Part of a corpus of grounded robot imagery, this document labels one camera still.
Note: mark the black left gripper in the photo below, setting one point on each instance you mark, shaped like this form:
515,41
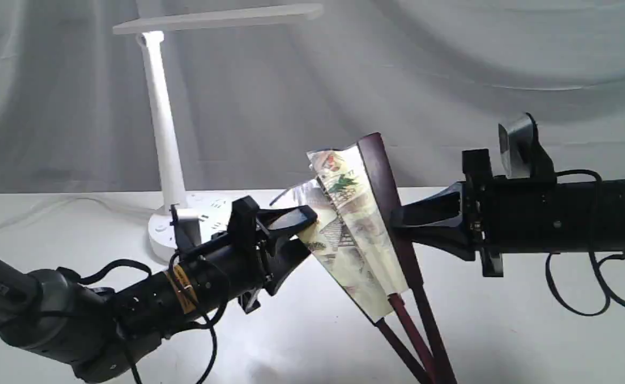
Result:
234,265

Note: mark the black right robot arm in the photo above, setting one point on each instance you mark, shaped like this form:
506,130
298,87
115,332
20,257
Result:
535,217

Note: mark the white desk lamp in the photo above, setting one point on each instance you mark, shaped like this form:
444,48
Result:
170,46

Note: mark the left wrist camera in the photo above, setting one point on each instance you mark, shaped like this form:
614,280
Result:
186,227

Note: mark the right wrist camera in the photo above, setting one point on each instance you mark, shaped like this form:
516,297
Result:
521,151

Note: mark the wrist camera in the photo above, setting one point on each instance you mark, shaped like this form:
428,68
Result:
521,151
186,227

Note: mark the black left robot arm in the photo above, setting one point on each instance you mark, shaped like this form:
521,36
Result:
103,324

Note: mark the grey backdrop curtain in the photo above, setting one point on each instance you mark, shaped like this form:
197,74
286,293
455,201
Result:
434,77

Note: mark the painted paper folding fan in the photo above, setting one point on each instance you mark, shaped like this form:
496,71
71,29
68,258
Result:
353,193

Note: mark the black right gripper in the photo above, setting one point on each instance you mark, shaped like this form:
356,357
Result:
436,220

